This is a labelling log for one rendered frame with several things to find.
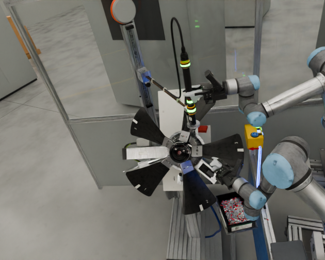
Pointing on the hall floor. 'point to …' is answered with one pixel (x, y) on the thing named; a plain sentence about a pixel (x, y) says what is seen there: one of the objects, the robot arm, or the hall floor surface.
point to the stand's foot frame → (198, 252)
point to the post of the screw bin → (232, 246)
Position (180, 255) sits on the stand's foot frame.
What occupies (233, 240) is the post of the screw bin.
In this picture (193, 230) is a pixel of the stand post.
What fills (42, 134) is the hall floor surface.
